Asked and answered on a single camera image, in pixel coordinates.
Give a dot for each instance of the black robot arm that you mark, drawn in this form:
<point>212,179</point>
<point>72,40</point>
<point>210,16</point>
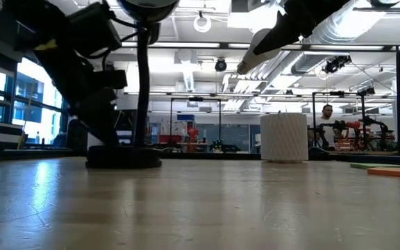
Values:
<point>340,124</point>

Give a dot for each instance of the green sticky note pad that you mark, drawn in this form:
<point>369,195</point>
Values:
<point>370,166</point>

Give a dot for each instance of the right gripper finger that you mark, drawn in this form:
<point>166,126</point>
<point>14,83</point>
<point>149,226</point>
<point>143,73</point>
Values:
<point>280,34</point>

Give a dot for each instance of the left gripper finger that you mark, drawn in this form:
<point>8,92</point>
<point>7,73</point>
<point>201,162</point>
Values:
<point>111,118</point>
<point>90,118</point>

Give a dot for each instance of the black metal gantry frame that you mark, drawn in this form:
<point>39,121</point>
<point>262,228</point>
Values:
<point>337,93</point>
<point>196,99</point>

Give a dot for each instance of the white frosted lightbulb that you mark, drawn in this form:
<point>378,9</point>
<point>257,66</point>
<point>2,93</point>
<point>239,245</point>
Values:
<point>252,59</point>

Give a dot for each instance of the black device green lights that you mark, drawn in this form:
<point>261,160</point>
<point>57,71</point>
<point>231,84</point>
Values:
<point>226,147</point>

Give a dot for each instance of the black ceiling spotlight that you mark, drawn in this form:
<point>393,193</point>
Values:
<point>335,64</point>
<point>220,65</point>

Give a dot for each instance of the person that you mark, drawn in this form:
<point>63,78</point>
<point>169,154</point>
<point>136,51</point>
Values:
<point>327,112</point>

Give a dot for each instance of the orange sticky note pad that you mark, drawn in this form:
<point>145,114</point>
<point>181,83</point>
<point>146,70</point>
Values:
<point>394,172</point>

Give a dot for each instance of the white textured cup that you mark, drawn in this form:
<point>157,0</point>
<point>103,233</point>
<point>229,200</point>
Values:
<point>283,139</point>

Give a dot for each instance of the black chair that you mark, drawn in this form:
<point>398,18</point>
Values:
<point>75,139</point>

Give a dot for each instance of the black red robot arm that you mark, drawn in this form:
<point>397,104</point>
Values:
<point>370,122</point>

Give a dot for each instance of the black desk lamp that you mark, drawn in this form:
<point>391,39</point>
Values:
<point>123,158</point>

